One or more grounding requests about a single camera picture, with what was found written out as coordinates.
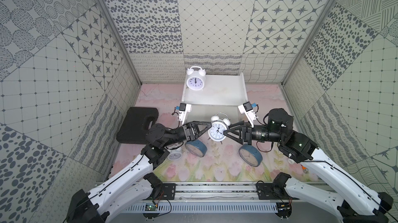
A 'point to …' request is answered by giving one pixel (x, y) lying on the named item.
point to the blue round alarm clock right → (251, 154)
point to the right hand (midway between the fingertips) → (226, 132)
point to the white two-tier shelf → (223, 93)
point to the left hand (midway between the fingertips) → (213, 132)
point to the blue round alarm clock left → (196, 148)
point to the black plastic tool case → (136, 124)
